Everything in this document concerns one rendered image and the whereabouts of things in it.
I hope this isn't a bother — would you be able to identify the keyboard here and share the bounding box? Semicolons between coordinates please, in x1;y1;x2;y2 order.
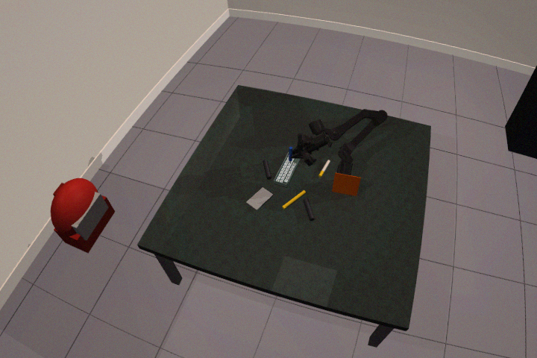
274;152;301;188

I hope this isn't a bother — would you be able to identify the yellow cylinder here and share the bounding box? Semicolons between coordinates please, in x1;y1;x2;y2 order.
282;191;306;209

